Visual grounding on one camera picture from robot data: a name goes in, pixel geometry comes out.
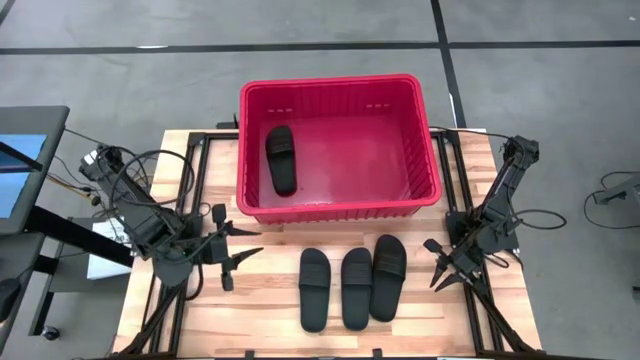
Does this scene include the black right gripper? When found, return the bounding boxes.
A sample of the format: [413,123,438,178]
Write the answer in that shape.
[423,238,489,294]

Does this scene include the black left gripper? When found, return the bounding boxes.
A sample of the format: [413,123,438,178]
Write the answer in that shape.
[199,203,265,293]

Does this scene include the black rubber slide sandal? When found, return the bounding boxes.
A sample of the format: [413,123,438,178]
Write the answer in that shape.
[264,125,299,198]
[368,234,408,323]
[298,247,333,334]
[340,246,374,332]

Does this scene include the red plastic bin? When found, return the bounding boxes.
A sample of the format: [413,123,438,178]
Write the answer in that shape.
[235,73,444,225]

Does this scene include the white cardboard box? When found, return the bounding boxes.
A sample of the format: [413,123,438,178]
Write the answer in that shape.
[87,219,134,280]

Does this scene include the black monitor stand bar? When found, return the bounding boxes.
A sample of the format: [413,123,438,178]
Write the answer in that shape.
[22,204,135,269]

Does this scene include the grey floor device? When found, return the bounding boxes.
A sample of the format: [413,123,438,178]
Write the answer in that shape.
[593,174,640,206]

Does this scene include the grey desk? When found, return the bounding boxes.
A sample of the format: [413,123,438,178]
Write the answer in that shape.
[0,230,66,360]

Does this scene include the grey framed touchscreen monitor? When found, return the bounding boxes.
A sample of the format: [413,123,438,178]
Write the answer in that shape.
[0,105,71,236]

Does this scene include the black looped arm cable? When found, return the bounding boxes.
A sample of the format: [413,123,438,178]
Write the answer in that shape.
[108,148,197,207]
[509,206,569,232]

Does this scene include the black aluminium extrusion frame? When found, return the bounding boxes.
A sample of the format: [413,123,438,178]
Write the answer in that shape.
[107,128,546,360]

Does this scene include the long black arm cable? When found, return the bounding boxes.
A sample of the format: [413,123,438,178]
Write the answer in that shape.
[428,125,514,142]

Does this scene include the black floor cable loop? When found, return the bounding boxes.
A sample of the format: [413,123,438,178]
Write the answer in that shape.
[583,170,640,231]

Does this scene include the yellow wire bundle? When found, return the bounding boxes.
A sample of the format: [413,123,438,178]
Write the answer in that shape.
[45,171,96,201]

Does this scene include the thin black monitor cable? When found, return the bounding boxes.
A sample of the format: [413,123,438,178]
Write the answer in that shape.
[63,127,97,148]

